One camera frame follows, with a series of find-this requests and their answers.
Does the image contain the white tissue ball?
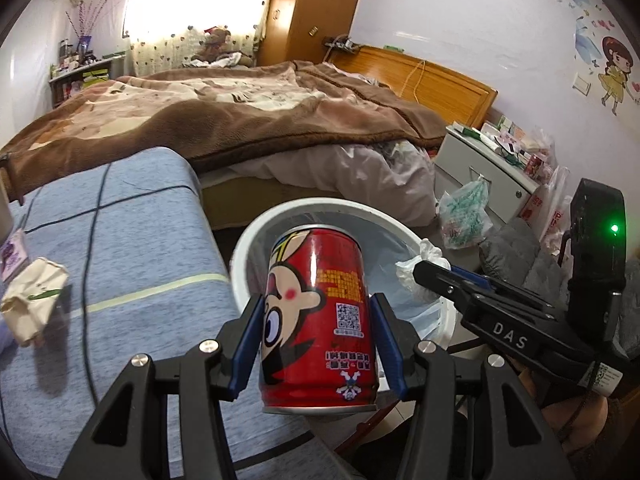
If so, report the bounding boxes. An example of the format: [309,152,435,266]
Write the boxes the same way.
[395,238,451,304]

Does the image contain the red cartoon drink can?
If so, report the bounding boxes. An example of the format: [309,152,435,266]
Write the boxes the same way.
[260,224,378,416]

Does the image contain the beige paper bag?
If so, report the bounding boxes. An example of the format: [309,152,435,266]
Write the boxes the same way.
[1,257,68,347]

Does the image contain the purple blueberry milk carton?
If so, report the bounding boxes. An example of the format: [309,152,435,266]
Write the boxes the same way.
[1,229,29,283]

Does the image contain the white round trash bin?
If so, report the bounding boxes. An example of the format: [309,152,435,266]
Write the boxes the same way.
[229,197,459,396]

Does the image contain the person's right hand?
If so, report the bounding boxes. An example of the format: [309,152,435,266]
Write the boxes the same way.
[518,368,639,456]

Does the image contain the grey padded chair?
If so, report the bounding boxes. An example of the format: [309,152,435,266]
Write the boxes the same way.
[480,218,568,310]

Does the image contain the green printed plastic bag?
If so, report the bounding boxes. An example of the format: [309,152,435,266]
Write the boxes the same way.
[437,179,494,250]

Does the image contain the pink bed sheet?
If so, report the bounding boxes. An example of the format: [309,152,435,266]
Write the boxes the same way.
[200,141,436,230]

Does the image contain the white nightstand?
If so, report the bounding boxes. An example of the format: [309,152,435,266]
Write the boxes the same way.
[434,126,539,224]

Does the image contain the blue plaid tablecloth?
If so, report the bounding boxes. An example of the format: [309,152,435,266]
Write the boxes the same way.
[1,148,238,478]

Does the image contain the wooden headboard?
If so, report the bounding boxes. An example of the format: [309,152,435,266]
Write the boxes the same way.
[329,46,498,128]

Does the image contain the brown fleece blanket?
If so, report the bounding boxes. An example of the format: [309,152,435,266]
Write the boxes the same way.
[1,61,446,200]

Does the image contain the wooden wardrobe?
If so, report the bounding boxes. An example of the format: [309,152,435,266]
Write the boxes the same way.
[257,0,358,65]

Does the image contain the brown teddy bear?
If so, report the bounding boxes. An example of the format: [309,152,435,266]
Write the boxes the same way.
[191,27,254,67]

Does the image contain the cluttered desk shelf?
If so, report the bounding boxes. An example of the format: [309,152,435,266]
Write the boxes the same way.
[49,52,128,108]

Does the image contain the heart patterned curtain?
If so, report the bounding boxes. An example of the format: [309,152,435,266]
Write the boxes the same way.
[124,0,269,77]

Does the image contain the purple branch decoration vase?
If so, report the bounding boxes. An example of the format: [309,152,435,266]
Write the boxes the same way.
[65,0,111,56]

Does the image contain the black camera box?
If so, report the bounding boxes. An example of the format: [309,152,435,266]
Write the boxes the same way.
[561,178,627,361]

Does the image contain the black kettle power cable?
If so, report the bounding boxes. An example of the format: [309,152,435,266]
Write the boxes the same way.
[0,161,321,470]

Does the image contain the white wall switch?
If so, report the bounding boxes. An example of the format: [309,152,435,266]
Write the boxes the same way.
[572,73,592,96]

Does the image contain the cartoon girl wall sticker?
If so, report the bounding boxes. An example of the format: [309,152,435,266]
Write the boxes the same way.
[598,36,639,116]

